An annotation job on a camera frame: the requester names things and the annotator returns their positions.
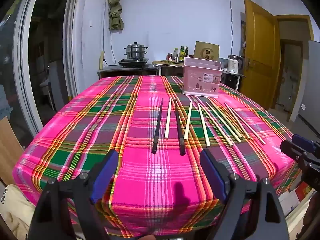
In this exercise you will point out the black chopstick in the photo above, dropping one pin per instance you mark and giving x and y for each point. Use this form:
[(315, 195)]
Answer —
[(157, 125), (179, 127)]

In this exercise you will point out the dark sauce bottle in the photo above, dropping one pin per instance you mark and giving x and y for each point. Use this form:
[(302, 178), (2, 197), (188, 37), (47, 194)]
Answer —
[(186, 52)]

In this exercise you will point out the wooden cutting board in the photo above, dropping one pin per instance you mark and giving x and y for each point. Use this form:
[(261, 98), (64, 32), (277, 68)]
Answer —
[(160, 62)]

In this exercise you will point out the white electric kettle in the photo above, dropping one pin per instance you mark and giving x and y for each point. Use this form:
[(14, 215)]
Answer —
[(233, 63)]

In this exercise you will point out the steel steamer pot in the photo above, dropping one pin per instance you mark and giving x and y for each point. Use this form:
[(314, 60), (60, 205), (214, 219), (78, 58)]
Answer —
[(135, 51)]

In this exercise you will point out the yellow wooden door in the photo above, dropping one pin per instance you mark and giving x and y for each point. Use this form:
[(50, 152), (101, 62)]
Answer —
[(260, 55)]

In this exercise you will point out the gas stove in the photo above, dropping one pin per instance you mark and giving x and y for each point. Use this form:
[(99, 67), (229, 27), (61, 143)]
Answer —
[(132, 63)]

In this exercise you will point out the pink plaid tablecloth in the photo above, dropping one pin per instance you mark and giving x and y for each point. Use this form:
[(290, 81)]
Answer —
[(100, 130)]

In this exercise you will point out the cream cloth bag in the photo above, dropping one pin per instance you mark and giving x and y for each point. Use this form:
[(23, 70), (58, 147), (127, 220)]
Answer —
[(12, 210)]

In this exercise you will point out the beige power strip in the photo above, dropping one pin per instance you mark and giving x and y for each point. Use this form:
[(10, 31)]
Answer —
[(101, 60)]

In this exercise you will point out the long steel shelf table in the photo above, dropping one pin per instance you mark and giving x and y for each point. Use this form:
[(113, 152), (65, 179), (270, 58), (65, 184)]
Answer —
[(232, 76)]

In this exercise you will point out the pink plastic chopstick holder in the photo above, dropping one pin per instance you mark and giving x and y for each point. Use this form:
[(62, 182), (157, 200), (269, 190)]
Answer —
[(200, 80)]

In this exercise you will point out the yellow door frame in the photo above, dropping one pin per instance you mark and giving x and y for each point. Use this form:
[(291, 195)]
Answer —
[(295, 20)]

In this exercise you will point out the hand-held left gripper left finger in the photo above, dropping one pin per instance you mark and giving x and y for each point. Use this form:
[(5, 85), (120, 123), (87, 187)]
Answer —
[(106, 175)]

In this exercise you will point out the wall calendar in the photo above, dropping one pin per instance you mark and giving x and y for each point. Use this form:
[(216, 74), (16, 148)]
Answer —
[(243, 35)]

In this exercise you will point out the brown cardboard sheet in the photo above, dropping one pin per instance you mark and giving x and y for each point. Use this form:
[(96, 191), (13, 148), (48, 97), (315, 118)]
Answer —
[(10, 150)]

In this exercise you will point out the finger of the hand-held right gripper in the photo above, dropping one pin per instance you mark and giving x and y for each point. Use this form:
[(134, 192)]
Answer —
[(303, 141), (291, 148)]

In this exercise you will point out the green hanging cloth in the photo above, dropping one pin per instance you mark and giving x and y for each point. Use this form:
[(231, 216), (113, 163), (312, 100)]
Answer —
[(115, 12)]

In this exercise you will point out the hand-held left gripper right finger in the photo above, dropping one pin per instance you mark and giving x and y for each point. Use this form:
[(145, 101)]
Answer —
[(212, 175)]

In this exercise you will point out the clear plastic bottle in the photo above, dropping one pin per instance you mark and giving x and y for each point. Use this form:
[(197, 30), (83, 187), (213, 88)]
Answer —
[(175, 55)]

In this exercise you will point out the gold cardboard box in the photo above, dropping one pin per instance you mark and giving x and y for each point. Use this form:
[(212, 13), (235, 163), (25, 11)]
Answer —
[(206, 50)]

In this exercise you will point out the grey panel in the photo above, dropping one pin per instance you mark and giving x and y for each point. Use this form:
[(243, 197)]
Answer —
[(311, 80)]

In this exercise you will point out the small red jar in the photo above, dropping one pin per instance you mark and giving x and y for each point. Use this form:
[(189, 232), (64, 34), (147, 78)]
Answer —
[(169, 57)]

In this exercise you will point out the steel shelf table with stove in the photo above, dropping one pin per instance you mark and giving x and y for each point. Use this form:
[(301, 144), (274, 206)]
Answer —
[(125, 70)]

